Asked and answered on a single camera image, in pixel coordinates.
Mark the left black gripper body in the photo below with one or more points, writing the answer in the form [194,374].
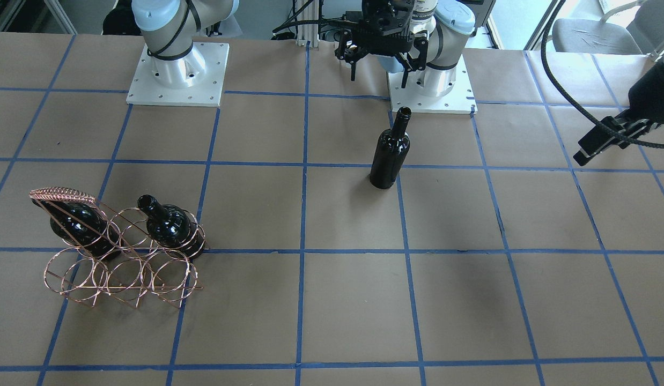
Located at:
[647,96]

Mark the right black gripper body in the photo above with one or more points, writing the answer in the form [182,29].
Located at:
[345,49]

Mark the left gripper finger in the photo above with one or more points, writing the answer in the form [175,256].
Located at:
[597,140]

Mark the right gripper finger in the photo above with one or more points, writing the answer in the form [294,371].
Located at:
[351,54]
[411,64]

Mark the dark wine bottle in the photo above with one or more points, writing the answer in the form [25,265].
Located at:
[391,150]

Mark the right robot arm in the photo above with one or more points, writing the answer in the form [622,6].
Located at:
[421,40]

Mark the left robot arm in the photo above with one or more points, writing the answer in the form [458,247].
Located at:
[168,28]

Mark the dark bottle in basket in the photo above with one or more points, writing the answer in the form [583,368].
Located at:
[174,229]
[79,224]

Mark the grey office chair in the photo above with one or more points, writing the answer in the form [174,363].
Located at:
[641,36]

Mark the aluminium frame post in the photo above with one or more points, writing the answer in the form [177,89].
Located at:
[308,35]

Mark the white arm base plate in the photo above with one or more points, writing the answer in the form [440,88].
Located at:
[434,91]

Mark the second white arm base plate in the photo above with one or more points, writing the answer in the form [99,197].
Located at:
[196,80]

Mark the copper wire wine basket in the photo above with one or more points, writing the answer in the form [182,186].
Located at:
[141,269]

